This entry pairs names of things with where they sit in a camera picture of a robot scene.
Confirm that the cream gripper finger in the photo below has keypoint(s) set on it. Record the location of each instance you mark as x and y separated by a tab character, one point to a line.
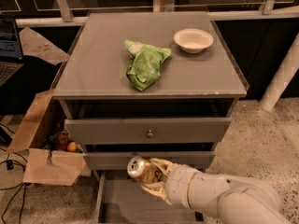
156	189
165	166

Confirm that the orange soda can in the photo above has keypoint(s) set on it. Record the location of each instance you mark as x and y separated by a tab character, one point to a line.
144	170

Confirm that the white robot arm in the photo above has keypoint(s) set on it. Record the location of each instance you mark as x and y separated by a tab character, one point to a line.
232	199

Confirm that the grey bottom drawer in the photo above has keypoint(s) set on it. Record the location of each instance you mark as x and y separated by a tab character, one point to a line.
120	200

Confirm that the grey drawer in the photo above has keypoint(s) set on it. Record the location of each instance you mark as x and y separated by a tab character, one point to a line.
119	160
148	131
120	200

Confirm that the grey top drawer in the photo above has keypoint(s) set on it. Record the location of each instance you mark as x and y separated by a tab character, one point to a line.
148	131

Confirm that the grey middle drawer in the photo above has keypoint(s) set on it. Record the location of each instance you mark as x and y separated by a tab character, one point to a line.
119	160

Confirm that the grey drawer cabinet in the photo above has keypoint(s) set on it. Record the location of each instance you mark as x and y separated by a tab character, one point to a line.
94	84

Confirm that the orange fruit in box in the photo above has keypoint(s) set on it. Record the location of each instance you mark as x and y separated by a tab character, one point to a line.
72	147

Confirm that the green chip bag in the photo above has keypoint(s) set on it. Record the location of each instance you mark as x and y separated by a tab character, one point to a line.
145	63

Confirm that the dark jar in box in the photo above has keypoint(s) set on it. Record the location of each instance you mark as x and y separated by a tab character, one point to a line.
61	140

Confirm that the brown cardboard box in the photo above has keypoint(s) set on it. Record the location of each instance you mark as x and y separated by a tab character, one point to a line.
46	167

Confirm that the white paper bowl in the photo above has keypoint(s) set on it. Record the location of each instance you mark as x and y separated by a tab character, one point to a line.
193	40

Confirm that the cardboard sheet piece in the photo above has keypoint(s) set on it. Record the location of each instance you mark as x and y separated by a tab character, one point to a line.
36	45

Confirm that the metal window railing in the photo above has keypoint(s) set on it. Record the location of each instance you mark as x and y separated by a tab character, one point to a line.
41	13

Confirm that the open laptop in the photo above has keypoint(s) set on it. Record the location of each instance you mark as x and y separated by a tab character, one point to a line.
11	56

